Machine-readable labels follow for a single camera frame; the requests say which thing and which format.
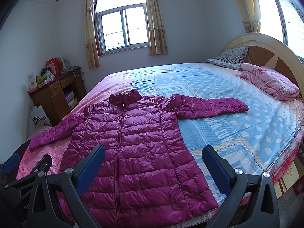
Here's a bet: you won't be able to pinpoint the side window beige curtain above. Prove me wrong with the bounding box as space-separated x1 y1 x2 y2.
236 0 261 33

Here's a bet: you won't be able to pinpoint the folded pink quilt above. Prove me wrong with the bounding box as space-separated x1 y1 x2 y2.
241 63 300 101

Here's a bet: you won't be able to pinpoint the pink clothes on floor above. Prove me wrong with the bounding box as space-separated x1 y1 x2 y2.
27 120 53 141

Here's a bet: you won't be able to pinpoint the right beige curtain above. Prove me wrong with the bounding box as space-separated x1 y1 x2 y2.
146 0 168 56

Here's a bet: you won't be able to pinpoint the white paper bag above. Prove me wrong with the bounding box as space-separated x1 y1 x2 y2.
30 105 51 126

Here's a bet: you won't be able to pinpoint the magenta puffer jacket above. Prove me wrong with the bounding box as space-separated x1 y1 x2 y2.
29 89 248 227

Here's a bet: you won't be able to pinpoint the left beige curtain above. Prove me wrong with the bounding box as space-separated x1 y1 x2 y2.
83 0 101 69

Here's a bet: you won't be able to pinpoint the brown wooden desk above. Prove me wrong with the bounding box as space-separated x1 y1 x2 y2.
28 67 87 126

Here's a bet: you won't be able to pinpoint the window with metal frame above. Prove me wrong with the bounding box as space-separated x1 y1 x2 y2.
95 0 149 55

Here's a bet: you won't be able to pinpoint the blue and pink bedsheet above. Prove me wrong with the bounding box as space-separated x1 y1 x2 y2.
16 62 304 228

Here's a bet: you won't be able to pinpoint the stacked boxes in desk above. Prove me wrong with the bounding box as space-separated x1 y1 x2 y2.
64 91 77 107

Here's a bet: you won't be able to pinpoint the white card box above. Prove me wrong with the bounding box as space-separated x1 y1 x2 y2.
27 73 38 90

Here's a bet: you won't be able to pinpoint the red gift box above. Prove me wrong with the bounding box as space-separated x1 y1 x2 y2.
46 57 63 77

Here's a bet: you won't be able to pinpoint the green bag on desk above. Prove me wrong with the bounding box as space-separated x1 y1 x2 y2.
36 75 52 87

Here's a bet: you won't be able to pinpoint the wooden bed headboard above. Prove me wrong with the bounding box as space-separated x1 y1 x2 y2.
224 32 303 96

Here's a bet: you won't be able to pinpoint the patterned grey pillow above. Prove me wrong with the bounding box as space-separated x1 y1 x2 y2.
207 46 248 70

